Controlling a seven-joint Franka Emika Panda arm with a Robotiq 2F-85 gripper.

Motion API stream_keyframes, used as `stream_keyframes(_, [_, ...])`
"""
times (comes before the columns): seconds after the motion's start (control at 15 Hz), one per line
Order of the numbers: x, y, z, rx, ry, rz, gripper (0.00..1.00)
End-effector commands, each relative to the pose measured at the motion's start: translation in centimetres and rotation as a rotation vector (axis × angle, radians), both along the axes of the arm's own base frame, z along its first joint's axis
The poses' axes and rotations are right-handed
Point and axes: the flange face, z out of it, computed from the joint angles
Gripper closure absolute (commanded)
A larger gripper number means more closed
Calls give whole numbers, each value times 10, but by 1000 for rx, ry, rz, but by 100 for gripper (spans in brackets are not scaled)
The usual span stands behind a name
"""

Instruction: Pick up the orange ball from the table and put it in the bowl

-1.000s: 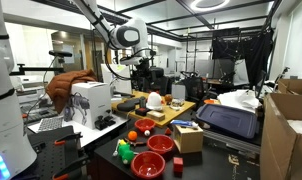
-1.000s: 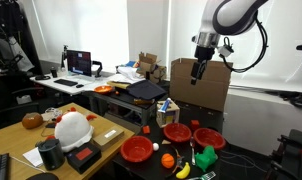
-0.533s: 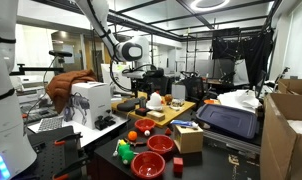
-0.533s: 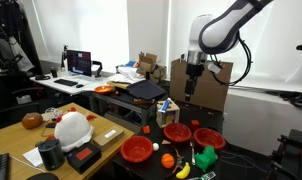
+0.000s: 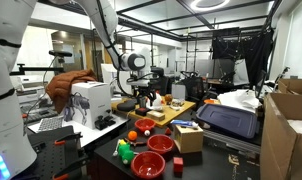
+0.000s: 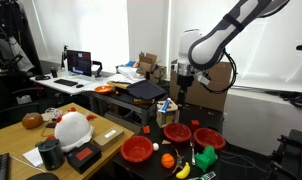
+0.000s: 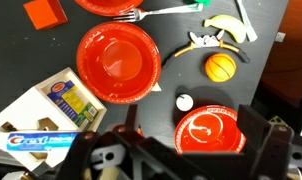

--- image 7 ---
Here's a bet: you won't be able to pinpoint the red cube block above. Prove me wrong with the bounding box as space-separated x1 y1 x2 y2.
23 0 69 31

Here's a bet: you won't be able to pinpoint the green yellow crayon box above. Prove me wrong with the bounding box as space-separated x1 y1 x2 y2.
46 79 100 130

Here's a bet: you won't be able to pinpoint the small wooden triangle piece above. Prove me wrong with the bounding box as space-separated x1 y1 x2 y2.
150 83 163 93

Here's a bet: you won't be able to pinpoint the green white packaged strip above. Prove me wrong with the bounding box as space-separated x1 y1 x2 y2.
235 0 259 43

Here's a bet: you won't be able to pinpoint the small white ball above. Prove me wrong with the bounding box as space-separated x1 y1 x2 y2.
175 93 194 112

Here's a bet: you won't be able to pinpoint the pliers with orange-black handles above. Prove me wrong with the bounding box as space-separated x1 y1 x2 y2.
161 29 251 70

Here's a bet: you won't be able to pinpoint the red plastic bowl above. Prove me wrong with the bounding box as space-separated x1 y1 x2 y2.
174 104 247 155
74 0 144 17
76 21 162 104

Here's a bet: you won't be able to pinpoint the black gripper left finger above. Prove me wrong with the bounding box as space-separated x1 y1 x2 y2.
57 104 174 180

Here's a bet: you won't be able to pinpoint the silver metal fork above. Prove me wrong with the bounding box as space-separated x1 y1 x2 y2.
113 2 204 23

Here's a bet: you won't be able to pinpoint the yellow toy banana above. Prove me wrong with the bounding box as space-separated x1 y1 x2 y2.
203 14 247 45

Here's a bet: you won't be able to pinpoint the orange basketball toy ball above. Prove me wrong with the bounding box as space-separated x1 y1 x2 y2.
204 53 237 83

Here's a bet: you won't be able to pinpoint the Crest toothpaste tube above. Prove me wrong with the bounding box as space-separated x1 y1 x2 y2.
5 131 83 153

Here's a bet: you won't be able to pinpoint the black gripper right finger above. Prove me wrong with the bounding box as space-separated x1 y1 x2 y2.
236 104 295 180

